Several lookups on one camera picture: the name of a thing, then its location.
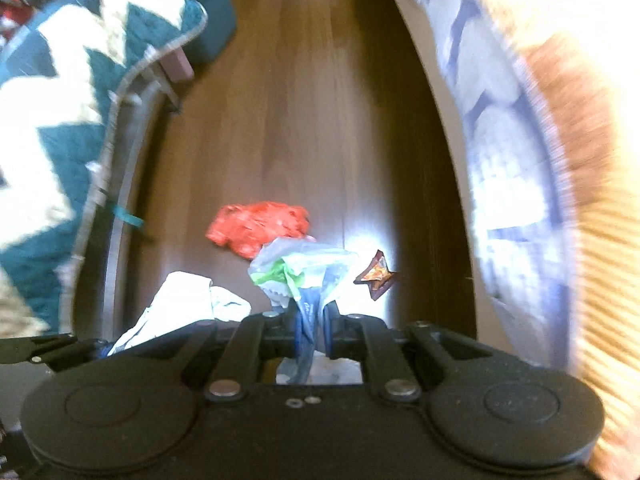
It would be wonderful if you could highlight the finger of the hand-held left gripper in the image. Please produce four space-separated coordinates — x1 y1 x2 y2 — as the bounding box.
0 334 108 366

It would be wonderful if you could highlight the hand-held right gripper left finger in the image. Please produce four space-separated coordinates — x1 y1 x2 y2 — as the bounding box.
107 310 307 403

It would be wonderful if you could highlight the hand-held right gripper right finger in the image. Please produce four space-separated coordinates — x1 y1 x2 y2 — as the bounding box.
322 310 506 403

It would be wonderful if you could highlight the white paper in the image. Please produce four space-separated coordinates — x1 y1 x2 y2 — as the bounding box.
107 271 252 356

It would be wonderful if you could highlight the grey white green wrapper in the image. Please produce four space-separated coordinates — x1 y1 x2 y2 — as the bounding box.
247 237 358 361

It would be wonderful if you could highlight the small brown foil wrapper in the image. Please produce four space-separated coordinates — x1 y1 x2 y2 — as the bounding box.
352 249 398 301

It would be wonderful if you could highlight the red crumpled plastic wrapper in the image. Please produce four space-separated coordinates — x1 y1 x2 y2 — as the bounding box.
206 201 311 261

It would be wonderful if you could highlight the teal cream chevron quilt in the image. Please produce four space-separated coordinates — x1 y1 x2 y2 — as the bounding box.
0 0 208 341

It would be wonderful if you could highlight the pink furniture leg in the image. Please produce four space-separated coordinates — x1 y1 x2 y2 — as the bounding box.
160 45 196 83

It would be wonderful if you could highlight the teal storage bin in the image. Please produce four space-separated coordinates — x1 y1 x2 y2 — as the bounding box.
160 0 238 66

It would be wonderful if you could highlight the metal bed frame rail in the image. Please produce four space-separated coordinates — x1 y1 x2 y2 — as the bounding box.
102 67 183 341

